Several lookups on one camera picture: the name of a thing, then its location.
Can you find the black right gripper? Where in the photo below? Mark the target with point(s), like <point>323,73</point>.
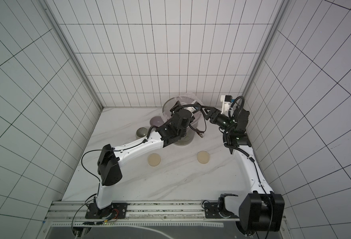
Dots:
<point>211,114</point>

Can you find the cream jar lid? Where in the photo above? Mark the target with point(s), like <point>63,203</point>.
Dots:
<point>154,159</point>
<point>203,157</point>

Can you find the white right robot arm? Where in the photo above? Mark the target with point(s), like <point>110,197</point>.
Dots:
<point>259,208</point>

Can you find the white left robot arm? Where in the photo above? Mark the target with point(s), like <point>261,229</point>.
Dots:
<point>113,158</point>

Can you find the grey mesh waste bin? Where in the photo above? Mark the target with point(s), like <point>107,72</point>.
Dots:
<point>188,135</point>

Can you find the purple round lid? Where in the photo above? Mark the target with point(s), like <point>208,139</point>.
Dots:
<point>156,121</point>

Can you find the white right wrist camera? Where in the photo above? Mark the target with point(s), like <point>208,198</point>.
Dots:
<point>226,101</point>

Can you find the wooden handled metal spatula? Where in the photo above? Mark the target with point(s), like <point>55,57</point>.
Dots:
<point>200,134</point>

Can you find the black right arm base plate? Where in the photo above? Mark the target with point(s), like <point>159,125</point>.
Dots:
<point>212,211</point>

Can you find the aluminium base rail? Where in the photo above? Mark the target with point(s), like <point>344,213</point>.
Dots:
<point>139,214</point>

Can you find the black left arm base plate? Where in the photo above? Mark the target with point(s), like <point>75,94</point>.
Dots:
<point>111,212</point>

